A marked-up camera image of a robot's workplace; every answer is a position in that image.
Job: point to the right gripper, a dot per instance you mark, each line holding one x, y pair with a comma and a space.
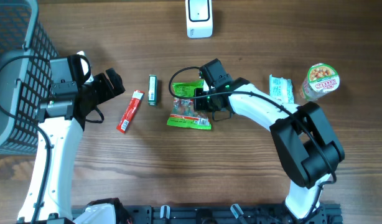
201, 104

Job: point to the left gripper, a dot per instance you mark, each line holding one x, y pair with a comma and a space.
107, 91

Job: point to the green snack bag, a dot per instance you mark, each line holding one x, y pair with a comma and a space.
184, 114

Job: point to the red snack packet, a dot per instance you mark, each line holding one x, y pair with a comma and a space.
130, 111

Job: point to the dark green small box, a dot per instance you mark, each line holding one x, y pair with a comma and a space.
152, 92

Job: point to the pale green wipes packet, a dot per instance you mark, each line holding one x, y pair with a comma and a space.
281, 89

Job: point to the instant noodle cup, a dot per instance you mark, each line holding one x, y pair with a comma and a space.
321, 79

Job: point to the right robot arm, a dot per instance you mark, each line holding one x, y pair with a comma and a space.
307, 146

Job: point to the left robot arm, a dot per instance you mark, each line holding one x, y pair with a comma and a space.
74, 94

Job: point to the white barcode scanner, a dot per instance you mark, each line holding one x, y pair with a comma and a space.
199, 18

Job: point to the grey plastic mesh basket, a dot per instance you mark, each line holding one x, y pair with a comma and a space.
25, 75

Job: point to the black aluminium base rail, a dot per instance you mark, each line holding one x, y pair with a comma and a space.
260, 214

